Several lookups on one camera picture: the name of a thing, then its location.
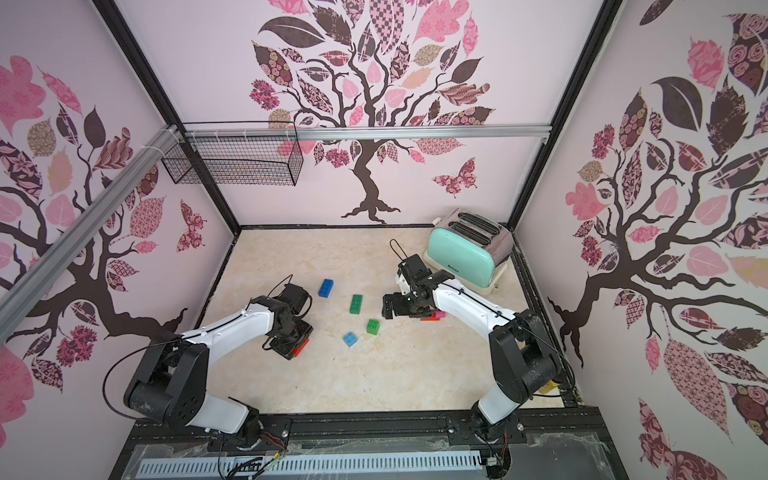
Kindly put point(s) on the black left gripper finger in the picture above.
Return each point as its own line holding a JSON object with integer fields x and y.
{"x": 303, "y": 330}
{"x": 276, "y": 343}

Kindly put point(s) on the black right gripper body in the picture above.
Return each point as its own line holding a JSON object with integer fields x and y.
{"x": 397, "y": 303}

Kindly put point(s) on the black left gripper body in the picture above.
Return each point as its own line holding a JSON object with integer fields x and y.
{"x": 287, "y": 334}

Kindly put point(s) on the red lego brick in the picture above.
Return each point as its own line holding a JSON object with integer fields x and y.
{"x": 298, "y": 349}
{"x": 429, "y": 317}

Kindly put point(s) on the small green lego brick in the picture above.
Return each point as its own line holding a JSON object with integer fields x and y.
{"x": 373, "y": 327}

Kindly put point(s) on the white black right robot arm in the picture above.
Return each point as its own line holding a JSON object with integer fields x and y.
{"x": 523, "y": 357}

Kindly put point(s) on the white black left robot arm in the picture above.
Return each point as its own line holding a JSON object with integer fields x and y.
{"x": 169, "y": 385}

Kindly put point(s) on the long blue lego brick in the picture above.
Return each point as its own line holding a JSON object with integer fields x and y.
{"x": 326, "y": 288}

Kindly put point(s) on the long green lego brick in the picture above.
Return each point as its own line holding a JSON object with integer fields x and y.
{"x": 356, "y": 304}

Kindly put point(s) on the small light blue lego brick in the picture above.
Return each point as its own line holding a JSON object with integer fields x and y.
{"x": 350, "y": 339}

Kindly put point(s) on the mint green toaster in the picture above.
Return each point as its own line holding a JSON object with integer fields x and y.
{"x": 472, "y": 247}

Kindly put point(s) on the yellow mug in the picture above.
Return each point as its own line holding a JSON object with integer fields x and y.
{"x": 551, "y": 389}

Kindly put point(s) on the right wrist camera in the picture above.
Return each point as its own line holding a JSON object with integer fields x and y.
{"x": 413, "y": 269}

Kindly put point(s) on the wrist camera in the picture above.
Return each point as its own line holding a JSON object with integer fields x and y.
{"x": 296, "y": 297}
{"x": 413, "y": 269}

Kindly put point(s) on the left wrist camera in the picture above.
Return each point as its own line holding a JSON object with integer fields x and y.
{"x": 296, "y": 297}

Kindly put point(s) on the white slotted cable duct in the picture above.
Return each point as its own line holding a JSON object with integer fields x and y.
{"x": 291, "y": 466}

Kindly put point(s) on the black wire basket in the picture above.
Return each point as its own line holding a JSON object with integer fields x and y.
{"x": 262, "y": 153}

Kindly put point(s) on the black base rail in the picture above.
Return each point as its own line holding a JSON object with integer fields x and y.
{"x": 457, "y": 427}

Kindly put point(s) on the aluminium rail back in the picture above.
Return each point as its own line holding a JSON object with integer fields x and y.
{"x": 372, "y": 131}

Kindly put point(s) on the aluminium rail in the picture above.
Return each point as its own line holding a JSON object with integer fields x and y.
{"x": 372, "y": 131}
{"x": 25, "y": 294}

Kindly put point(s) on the aluminium rail left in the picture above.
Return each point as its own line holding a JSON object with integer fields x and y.
{"x": 25, "y": 294}

